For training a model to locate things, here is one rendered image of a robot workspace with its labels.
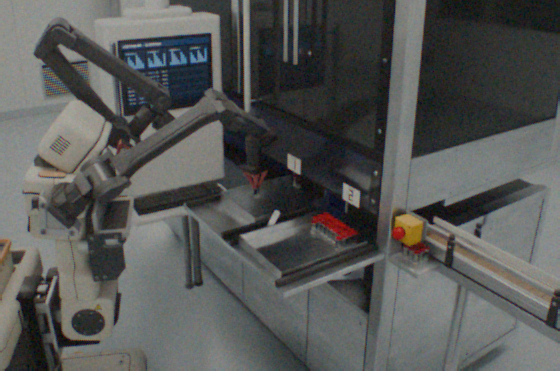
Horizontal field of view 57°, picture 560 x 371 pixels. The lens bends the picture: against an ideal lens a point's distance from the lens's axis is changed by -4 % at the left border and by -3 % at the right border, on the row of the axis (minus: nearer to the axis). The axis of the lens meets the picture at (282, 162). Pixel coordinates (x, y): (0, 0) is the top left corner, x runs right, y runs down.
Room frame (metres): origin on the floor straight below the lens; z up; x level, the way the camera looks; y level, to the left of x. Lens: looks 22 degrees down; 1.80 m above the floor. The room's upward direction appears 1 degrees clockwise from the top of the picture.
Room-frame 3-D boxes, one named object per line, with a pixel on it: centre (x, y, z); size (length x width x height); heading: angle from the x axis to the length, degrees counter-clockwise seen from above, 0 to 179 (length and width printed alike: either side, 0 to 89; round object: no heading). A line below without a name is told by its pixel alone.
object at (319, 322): (2.63, -0.18, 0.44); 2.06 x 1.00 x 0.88; 34
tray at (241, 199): (1.89, 0.03, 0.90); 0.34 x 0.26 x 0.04; 124
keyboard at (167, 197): (2.05, 0.44, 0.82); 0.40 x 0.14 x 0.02; 121
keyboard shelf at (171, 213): (2.07, 0.45, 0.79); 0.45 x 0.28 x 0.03; 121
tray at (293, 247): (1.54, -0.07, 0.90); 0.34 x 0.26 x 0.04; 123
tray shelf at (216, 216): (1.71, -0.01, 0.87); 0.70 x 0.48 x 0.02; 34
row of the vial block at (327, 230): (1.60, -0.16, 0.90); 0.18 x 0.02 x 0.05; 33
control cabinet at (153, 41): (2.24, 0.52, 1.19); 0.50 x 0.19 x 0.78; 121
